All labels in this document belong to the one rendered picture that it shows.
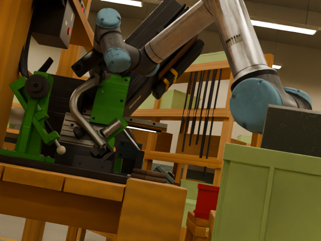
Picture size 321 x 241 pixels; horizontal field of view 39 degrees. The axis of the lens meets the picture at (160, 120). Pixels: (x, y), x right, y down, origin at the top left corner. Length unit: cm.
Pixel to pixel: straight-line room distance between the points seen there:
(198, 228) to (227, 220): 112
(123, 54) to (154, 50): 12
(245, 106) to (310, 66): 1031
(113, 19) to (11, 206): 63
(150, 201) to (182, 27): 59
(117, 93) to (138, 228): 78
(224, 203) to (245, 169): 4
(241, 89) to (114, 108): 75
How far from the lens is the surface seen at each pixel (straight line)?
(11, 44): 155
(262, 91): 101
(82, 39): 222
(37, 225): 252
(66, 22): 175
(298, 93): 116
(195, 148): 441
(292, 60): 1124
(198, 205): 163
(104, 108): 168
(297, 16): 930
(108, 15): 143
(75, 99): 167
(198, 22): 138
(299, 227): 48
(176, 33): 140
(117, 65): 137
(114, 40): 140
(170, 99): 479
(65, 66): 255
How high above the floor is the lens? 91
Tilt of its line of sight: 7 degrees up
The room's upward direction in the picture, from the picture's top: 10 degrees clockwise
